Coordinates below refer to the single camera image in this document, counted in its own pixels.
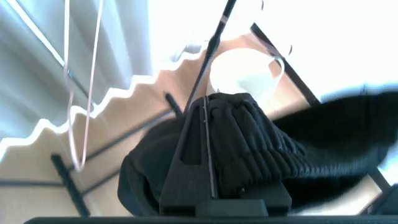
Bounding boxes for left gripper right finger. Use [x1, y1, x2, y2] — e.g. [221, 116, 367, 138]
[216, 180, 292, 216]

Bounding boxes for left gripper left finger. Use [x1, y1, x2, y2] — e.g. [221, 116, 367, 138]
[159, 96, 218, 216]

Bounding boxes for black shorts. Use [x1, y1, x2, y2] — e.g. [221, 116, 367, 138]
[117, 91, 398, 217]

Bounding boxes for pink clothes hanger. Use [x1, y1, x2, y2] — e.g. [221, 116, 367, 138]
[63, 0, 105, 173]

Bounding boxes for black clothes rack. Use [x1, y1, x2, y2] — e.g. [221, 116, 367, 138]
[0, 0, 239, 218]

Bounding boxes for white laundry basket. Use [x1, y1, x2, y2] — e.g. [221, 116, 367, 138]
[208, 48, 286, 105]

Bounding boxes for beige curtain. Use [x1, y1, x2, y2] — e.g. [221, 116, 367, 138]
[0, 0, 218, 158]

